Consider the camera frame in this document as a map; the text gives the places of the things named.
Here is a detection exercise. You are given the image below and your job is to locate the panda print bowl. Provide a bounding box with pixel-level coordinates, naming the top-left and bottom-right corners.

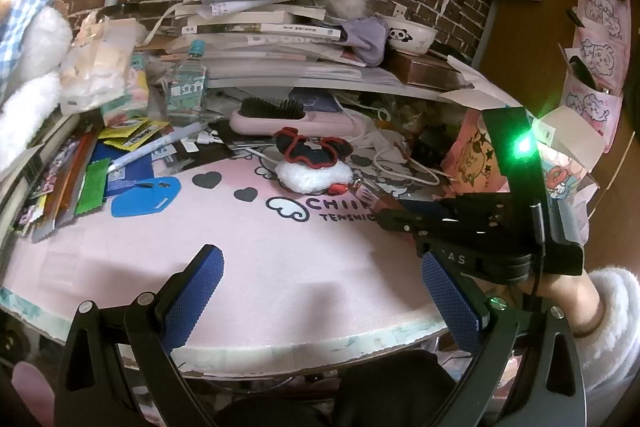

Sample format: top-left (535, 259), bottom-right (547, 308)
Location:
top-left (375, 14), bottom-right (437, 56)

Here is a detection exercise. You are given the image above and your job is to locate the person's right forearm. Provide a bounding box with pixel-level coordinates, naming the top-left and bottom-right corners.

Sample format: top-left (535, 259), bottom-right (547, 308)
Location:
top-left (520, 264), bottom-right (640, 413)

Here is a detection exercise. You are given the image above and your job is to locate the pink slipper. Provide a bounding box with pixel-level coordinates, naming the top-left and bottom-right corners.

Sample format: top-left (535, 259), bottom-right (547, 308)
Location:
top-left (12, 362), bottom-right (56, 427)

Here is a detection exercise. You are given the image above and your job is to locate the white pen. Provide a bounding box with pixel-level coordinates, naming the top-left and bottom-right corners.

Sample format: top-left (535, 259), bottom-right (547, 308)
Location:
top-left (107, 134), bottom-right (173, 172)

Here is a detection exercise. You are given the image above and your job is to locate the pink cartoon storage box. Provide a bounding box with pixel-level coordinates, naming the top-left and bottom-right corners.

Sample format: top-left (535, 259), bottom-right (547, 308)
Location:
top-left (435, 87), bottom-right (608, 218)

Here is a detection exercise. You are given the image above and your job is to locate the purple cloth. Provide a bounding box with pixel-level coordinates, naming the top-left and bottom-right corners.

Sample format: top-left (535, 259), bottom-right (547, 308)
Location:
top-left (335, 17), bottom-right (391, 68)

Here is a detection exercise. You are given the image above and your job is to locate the blue luggage tag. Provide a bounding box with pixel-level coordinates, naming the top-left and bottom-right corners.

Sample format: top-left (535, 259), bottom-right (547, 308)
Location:
top-left (111, 176), bottom-right (182, 220)

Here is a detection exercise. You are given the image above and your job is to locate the yellow snack packet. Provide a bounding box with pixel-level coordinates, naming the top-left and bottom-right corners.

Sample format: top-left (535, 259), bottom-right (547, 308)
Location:
top-left (97, 117), bottom-right (171, 152)

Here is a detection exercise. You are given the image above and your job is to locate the pink cartoon wall organiser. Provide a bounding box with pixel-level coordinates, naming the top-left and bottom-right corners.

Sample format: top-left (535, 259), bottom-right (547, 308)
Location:
top-left (560, 0), bottom-right (628, 152)

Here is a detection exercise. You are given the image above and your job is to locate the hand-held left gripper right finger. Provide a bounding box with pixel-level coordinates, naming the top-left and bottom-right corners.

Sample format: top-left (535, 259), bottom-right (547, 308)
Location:
top-left (420, 252), bottom-right (586, 427)

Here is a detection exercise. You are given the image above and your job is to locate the pile of flat books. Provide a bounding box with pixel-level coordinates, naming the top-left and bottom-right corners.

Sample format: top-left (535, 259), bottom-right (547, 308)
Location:
top-left (0, 112), bottom-right (111, 243)

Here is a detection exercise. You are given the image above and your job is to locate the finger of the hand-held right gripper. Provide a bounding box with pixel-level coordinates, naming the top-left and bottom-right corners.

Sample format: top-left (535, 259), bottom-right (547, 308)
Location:
top-left (375, 208), bottom-right (434, 234)
top-left (396, 198), bottom-right (454, 218)

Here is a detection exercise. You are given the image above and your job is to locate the pile of paper bags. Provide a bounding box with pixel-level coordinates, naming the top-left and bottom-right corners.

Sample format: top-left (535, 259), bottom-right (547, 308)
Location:
top-left (60, 12), bottom-right (151, 115)

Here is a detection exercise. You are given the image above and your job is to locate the clear plastic water bottle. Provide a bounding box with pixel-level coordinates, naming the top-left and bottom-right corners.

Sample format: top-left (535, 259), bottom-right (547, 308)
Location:
top-left (165, 39), bottom-right (208, 120)

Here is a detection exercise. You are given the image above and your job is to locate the pink hairbrush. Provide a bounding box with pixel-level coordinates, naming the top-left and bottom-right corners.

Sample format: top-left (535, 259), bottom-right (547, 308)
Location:
top-left (229, 97), bottom-right (368, 140)

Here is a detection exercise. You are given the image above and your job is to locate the white plush dog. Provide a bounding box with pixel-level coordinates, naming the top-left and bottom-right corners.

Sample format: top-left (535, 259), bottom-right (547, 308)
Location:
top-left (0, 0), bottom-right (76, 168)

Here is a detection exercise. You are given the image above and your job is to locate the white cable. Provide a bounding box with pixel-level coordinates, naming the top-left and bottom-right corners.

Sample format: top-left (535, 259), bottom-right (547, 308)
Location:
top-left (345, 102), bottom-right (451, 188)

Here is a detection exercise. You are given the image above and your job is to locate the stack of books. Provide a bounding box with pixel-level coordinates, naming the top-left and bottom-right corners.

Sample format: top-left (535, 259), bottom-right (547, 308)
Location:
top-left (150, 0), bottom-right (401, 82)

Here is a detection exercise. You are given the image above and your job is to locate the white and red plush ornament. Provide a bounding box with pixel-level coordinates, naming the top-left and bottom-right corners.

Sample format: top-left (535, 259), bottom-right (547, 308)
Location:
top-left (276, 157), bottom-right (353, 195)

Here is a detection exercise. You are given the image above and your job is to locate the black comb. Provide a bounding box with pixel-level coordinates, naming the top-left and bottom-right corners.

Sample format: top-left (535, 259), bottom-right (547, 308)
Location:
top-left (567, 54), bottom-right (598, 90)

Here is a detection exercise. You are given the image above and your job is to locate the brown box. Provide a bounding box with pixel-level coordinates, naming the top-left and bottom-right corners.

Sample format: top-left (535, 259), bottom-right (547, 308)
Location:
top-left (387, 52), bottom-right (473, 90)

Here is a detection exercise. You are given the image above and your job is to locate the red white plush item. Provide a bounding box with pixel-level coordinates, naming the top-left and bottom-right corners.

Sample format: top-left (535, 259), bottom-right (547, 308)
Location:
top-left (272, 127), bottom-right (353, 170)

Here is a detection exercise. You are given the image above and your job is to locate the green packet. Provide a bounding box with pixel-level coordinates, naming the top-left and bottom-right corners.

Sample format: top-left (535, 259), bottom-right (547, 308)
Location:
top-left (75, 157), bottom-right (111, 215)

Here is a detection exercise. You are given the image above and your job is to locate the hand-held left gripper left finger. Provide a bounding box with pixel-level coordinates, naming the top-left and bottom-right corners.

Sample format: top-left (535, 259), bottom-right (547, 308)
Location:
top-left (52, 244), bottom-right (226, 427)

